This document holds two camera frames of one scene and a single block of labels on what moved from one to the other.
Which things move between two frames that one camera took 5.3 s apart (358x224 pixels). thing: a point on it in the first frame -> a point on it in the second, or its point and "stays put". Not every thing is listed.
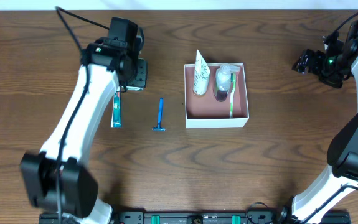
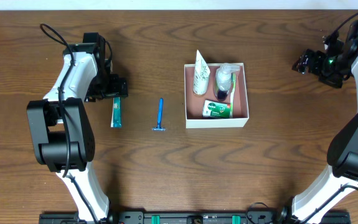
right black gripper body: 317,62 stays put
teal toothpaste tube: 116,121 stays put
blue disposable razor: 159,127 stays put
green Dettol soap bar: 133,88 -> 216,109
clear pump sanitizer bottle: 222,81 stays put
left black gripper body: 140,73 -> 116,88
